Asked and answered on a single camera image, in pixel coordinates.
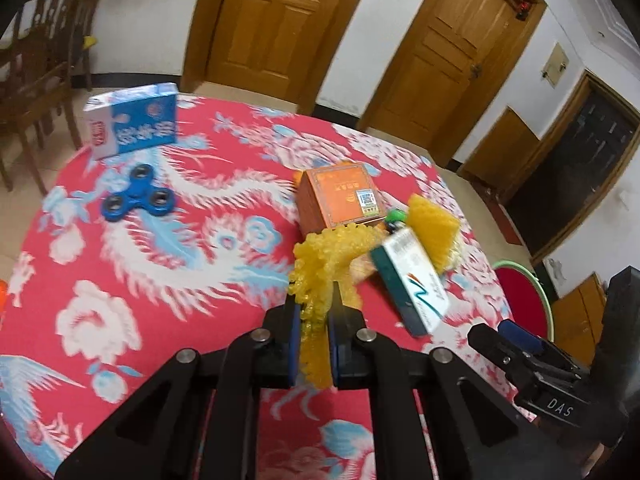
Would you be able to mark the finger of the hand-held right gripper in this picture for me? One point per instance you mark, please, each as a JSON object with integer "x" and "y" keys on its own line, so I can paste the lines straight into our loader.
{"x": 520, "y": 334}
{"x": 492, "y": 347}

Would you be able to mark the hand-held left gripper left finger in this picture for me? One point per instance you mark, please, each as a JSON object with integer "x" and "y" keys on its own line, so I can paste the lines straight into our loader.
{"x": 295, "y": 340}

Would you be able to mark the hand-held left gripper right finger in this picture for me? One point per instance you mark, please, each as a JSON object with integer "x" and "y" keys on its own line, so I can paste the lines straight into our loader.
{"x": 332, "y": 350}

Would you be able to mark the yellow foam fruit net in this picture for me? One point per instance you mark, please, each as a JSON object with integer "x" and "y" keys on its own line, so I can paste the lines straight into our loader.
{"x": 320, "y": 270}
{"x": 432, "y": 230}

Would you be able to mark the red stool with green rim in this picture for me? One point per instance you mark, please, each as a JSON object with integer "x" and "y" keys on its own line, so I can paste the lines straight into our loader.
{"x": 520, "y": 295}

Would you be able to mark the small wooden cabinet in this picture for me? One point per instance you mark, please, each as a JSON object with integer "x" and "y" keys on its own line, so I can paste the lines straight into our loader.
{"x": 577, "y": 315}

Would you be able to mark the green white cigarette pack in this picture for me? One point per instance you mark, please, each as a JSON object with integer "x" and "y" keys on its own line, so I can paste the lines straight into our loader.
{"x": 415, "y": 285}

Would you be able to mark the red floor mat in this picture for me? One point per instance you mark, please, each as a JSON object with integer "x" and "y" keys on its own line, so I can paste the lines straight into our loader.
{"x": 507, "y": 225}

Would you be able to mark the red floral tablecloth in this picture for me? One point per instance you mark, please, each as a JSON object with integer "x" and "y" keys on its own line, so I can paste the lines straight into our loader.
{"x": 200, "y": 280}

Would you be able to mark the orange cardboard box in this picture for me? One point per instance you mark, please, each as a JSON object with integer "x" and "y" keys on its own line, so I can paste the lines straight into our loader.
{"x": 340, "y": 195}

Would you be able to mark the low wooden cabinet door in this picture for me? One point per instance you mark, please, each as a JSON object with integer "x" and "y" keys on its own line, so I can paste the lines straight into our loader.
{"x": 500, "y": 147}

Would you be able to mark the blue fidget spinner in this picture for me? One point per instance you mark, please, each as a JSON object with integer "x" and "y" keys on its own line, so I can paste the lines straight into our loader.
{"x": 136, "y": 195}

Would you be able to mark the blue white milk carton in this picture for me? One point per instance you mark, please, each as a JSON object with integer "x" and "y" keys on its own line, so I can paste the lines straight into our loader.
{"x": 140, "y": 125}

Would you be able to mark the yellow stool seat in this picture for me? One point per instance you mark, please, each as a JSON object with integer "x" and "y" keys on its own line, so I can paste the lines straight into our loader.
{"x": 88, "y": 40}

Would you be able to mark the brown wooden chair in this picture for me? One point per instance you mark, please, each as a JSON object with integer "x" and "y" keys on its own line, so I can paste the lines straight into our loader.
{"x": 92, "y": 10}
{"x": 35, "y": 60}

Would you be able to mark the dark doorway wooden frame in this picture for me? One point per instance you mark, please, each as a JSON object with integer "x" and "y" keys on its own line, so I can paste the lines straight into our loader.
{"x": 575, "y": 160}

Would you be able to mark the beige wall panel box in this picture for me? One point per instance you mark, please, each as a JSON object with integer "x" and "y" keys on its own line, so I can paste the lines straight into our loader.
{"x": 556, "y": 66}

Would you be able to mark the red door frame ornament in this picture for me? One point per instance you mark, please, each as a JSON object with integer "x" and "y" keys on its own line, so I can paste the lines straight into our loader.
{"x": 522, "y": 8}

